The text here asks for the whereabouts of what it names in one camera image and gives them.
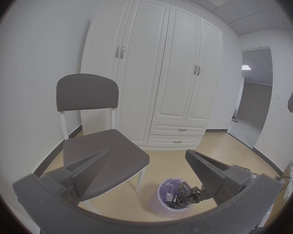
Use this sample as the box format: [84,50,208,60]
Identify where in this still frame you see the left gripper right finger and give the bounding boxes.
[185,149,254,206]

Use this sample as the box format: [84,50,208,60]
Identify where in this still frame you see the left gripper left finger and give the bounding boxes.
[40,149,110,202]

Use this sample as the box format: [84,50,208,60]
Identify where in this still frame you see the purple plastic bag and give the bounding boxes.
[149,178,194,215]

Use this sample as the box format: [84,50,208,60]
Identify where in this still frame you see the white trash bin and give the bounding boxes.
[150,179,194,215]

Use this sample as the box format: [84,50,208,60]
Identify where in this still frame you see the white chair grey seat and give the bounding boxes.
[56,73,150,213]

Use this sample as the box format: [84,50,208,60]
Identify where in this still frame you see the grey curtain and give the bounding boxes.
[237,82,273,130]

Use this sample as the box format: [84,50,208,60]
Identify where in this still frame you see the white wardrobe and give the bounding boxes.
[80,0,223,151]

